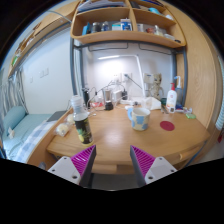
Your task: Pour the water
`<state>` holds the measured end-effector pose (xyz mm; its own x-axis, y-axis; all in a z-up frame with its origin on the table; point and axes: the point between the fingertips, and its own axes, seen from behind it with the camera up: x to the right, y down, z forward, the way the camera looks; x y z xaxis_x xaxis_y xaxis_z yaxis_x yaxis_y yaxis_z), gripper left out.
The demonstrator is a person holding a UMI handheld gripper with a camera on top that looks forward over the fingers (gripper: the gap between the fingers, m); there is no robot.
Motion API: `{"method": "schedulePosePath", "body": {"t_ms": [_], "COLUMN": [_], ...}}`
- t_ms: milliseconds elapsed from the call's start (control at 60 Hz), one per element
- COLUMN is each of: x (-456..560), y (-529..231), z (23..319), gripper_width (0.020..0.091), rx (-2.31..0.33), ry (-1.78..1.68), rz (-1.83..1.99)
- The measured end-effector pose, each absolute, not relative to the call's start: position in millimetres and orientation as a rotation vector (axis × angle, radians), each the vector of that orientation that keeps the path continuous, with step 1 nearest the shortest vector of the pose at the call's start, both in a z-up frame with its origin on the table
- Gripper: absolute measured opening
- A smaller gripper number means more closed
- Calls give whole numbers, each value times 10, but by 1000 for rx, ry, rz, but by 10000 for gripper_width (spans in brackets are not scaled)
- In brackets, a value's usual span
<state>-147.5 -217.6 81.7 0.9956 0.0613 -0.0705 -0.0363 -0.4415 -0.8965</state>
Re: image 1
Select bed with blue checked bedding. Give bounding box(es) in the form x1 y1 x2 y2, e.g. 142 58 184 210
0 113 59 164

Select white tissue pack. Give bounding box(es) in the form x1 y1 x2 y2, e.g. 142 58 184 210
141 96 163 111

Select wooden shelf unit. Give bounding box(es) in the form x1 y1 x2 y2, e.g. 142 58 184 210
70 0 187 49

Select clear bottle with dark label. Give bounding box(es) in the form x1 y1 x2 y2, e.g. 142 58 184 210
70 95 95 147

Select white mug with blue patches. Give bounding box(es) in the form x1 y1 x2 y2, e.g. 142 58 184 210
127 106 152 132

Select packaged round bun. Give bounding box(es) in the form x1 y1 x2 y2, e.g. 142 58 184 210
54 122 70 138
65 113 76 125

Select grey metal frame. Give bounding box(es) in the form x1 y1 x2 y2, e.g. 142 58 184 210
69 36 188 108

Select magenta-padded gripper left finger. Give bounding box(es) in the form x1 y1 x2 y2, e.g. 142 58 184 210
47 144 98 188

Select brown tree figurine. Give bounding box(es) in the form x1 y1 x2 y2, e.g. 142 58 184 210
149 73 164 100

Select white power strip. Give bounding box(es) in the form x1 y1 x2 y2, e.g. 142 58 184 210
119 98 134 105

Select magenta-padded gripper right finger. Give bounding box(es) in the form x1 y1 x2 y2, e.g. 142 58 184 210
129 144 178 188

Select teal pillow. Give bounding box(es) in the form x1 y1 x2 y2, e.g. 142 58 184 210
2 105 27 132

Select white pump bottle red top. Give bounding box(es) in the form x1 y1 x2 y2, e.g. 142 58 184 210
165 82 178 114

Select flat round red coaster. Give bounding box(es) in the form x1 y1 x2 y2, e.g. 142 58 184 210
159 120 176 132

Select grey striped curtain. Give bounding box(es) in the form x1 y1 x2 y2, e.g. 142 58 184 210
0 68 28 118

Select dark flat tablet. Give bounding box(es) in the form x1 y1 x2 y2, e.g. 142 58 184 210
46 110 69 123

